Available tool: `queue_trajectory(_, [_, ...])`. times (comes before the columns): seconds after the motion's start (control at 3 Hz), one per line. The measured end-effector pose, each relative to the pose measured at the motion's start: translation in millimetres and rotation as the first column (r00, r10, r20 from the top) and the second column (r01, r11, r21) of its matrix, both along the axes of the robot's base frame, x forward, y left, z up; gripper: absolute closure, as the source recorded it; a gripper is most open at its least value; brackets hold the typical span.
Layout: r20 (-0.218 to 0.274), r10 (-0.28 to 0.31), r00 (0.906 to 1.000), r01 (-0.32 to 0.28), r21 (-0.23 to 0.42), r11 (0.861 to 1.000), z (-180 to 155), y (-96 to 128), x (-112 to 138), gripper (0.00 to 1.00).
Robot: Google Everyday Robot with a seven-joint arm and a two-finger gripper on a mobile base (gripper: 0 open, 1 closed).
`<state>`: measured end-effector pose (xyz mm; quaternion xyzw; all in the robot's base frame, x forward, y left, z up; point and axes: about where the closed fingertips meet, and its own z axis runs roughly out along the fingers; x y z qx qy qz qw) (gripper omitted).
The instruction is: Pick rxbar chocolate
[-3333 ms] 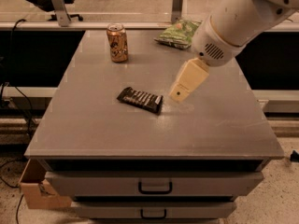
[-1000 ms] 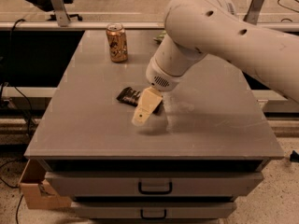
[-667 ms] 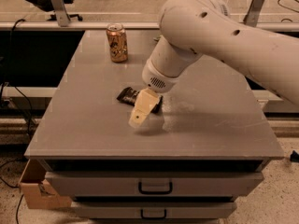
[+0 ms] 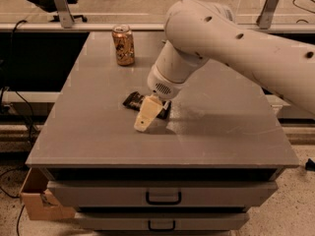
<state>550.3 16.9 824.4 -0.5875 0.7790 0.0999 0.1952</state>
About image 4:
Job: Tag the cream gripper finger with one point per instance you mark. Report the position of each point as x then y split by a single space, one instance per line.
149 110

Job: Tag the dark chocolate rxbar wrapper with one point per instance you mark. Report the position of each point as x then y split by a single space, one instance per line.
135 100

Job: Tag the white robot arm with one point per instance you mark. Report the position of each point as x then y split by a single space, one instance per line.
197 32

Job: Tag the gold soda can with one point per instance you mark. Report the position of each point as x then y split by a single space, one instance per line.
124 45

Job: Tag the grey cabinet with drawers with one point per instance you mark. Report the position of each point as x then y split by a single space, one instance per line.
221 127

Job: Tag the upper grey drawer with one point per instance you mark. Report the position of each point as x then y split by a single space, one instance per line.
161 193

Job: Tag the grey drawer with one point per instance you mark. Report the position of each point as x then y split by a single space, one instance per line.
161 222
161 193

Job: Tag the lower grey drawer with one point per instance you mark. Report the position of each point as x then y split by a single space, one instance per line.
161 222

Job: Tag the open cardboard box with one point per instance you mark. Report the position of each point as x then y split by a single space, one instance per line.
39 202

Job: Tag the black object on floor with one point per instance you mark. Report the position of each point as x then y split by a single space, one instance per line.
310 165

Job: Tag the left metal railing post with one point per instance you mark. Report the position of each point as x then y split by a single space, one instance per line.
64 14

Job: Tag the metal railing post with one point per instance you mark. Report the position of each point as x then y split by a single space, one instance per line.
265 18
64 14

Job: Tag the right metal railing post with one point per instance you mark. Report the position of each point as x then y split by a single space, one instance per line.
265 18

